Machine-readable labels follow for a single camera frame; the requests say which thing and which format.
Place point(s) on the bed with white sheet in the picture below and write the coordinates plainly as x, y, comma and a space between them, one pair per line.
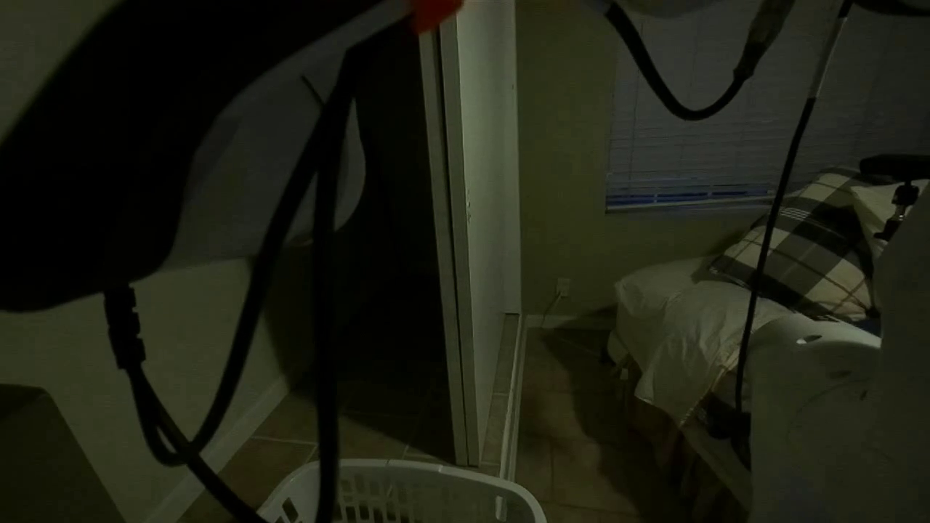
686, 328

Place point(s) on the white plastic laundry basket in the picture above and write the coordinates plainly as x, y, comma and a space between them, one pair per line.
416, 488

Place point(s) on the plaid black white pillow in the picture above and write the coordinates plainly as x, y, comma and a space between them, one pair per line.
814, 251

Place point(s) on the plain white pillow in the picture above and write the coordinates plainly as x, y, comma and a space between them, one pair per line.
875, 208

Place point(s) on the white door frame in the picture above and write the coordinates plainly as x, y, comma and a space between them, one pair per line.
484, 193

